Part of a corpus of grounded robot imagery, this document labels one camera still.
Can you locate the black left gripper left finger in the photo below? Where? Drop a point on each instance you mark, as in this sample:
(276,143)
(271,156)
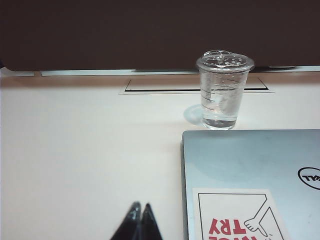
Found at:
(130,225)

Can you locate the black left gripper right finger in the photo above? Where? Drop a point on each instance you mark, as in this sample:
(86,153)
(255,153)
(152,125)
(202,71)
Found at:
(150,225)

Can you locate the silver Dell laptop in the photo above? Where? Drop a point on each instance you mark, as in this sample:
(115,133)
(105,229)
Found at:
(237,162)

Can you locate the clear lidded plastic cup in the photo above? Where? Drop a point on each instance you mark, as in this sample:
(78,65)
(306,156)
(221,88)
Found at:
(220,100)

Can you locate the white red-lettered sticker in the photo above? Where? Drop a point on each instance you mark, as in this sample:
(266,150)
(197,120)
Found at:
(225,207)

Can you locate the brown desk partition panel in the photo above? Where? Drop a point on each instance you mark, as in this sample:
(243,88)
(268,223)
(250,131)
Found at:
(125,32)

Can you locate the silver partition base rail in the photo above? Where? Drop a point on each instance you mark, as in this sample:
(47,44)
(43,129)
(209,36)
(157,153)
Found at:
(87,72)

